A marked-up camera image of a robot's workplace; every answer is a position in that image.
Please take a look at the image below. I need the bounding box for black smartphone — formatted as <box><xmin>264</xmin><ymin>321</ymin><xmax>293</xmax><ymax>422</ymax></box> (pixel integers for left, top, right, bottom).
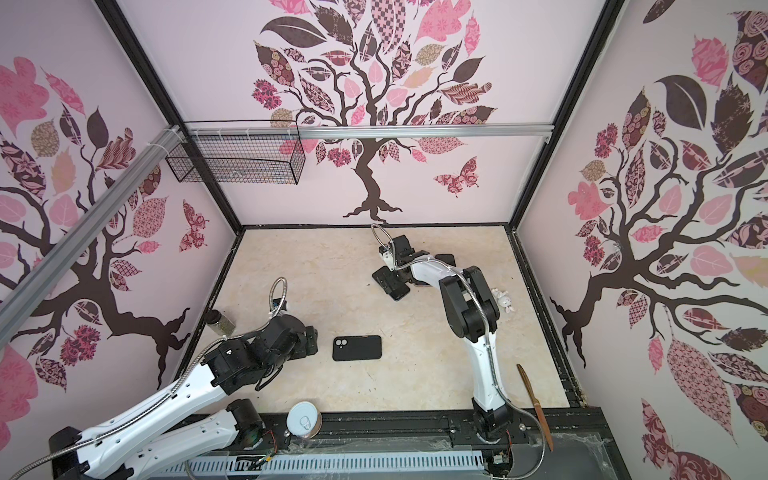
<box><xmin>372</xmin><ymin>266</ymin><xmax>410</xmax><ymax>301</ymax></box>

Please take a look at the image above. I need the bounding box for white round can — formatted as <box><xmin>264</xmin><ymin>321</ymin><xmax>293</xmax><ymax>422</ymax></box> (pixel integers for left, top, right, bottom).
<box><xmin>286</xmin><ymin>401</ymin><xmax>322</xmax><ymax>439</ymax></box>

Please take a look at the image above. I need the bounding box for glass spice jar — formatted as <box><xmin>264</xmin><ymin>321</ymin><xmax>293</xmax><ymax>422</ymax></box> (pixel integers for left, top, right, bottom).
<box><xmin>203</xmin><ymin>309</ymin><xmax>236</xmax><ymax>337</ymax></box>

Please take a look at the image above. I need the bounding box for small white figurine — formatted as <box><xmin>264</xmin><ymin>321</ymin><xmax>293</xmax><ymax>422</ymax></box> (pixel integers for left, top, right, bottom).
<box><xmin>491</xmin><ymin>288</ymin><xmax>515</xmax><ymax>314</ymax></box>

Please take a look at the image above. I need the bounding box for brown wooden stick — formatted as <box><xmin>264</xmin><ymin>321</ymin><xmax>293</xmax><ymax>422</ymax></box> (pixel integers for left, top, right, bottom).
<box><xmin>516</xmin><ymin>364</ymin><xmax>554</xmax><ymax>452</ymax></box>

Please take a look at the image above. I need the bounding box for white slotted cable duct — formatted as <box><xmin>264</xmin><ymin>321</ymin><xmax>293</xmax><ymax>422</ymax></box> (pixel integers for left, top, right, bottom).
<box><xmin>151</xmin><ymin>451</ymin><xmax>485</xmax><ymax>479</ymax></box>

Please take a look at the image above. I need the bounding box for black wire basket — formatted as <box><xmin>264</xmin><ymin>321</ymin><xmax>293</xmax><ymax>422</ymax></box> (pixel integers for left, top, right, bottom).
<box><xmin>165</xmin><ymin>120</ymin><xmax>306</xmax><ymax>185</ymax></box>

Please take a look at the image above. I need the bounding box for silver aluminium rail back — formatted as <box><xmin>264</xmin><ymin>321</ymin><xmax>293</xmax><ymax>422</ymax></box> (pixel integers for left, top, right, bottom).
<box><xmin>187</xmin><ymin>123</ymin><xmax>554</xmax><ymax>140</ymax></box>

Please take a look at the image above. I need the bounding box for silver aluminium rail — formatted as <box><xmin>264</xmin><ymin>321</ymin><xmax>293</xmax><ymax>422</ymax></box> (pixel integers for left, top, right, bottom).
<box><xmin>187</xmin><ymin>123</ymin><xmax>554</xmax><ymax>140</ymax></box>
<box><xmin>1</xmin><ymin>125</ymin><xmax>183</xmax><ymax>345</ymax></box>

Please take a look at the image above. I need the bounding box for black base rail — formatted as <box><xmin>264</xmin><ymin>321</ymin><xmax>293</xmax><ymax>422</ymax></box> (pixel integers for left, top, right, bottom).
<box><xmin>127</xmin><ymin>408</ymin><xmax>630</xmax><ymax>479</ymax></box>

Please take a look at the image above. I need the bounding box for silver aluminium rail left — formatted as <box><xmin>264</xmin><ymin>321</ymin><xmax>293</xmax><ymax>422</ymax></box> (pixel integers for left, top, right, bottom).
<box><xmin>1</xmin><ymin>125</ymin><xmax>183</xmax><ymax>345</ymax></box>

